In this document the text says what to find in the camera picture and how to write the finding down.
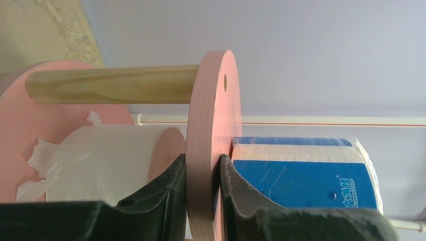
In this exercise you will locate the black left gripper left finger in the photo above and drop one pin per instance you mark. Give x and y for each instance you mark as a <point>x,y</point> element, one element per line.
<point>157,211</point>

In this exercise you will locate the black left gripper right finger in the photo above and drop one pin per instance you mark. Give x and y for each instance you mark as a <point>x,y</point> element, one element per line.
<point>249,215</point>

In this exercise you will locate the blue toilet paper roll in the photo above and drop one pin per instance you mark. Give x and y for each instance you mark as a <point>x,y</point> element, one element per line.
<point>303,172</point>

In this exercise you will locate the plain white toilet paper roll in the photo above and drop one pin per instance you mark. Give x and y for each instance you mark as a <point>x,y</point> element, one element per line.
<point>101,162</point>

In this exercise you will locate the pink three-tier shelf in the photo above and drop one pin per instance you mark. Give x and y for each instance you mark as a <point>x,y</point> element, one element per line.
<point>50,100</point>

